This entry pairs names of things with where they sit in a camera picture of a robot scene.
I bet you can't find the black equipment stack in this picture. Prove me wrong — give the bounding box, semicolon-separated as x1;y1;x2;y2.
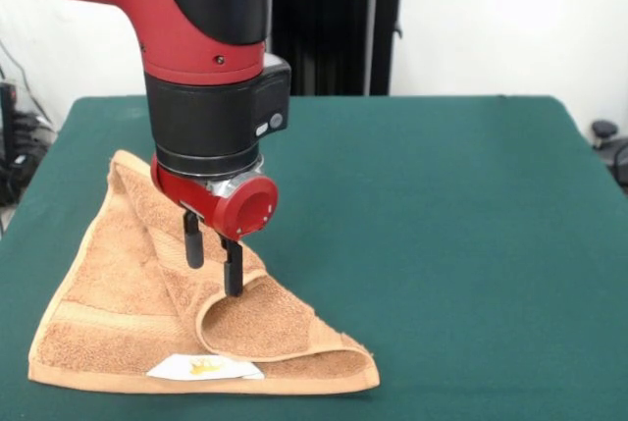
0;79;56;207

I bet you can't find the orange terry towel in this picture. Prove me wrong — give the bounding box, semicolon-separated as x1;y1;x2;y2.
27;149;382;395

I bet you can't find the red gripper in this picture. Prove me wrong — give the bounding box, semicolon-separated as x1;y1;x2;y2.
149;154;280;298

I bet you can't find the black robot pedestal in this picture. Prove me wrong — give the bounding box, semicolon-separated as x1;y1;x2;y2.
267;0;424;97

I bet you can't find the grey cable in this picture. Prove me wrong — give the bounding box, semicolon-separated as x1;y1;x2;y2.
0;40;53;123

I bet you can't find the dark green table cloth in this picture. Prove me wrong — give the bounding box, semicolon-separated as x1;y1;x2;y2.
0;94;628;421

